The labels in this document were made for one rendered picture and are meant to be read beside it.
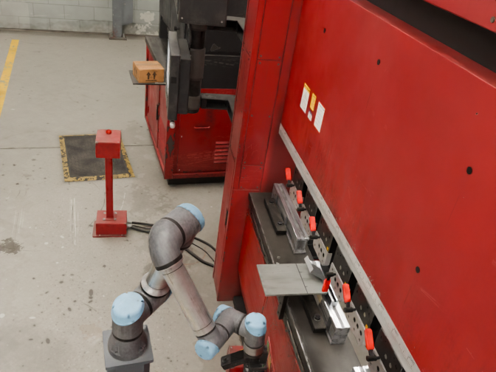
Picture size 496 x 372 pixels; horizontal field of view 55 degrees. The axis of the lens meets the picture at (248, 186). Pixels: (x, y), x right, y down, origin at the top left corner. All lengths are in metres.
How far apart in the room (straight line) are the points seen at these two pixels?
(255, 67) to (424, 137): 1.27
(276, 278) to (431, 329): 0.84
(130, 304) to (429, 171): 1.14
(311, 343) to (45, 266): 2.14
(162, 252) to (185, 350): 1.53
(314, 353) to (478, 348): 0.87
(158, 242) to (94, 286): 1.87
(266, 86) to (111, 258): 1.77
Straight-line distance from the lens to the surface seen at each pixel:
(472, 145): 1.22
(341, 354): 2.01
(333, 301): 2.03
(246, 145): 2.62
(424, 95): 1.39
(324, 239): 1.98
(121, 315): 1.85
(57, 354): 3.06
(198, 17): 2.50
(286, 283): 2.02
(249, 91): 2.49
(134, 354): 1.98
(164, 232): 1.56
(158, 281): 1.86
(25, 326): 3.23
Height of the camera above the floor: 2.35
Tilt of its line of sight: 31 degrees down
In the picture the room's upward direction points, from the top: 9 degrees clockwise
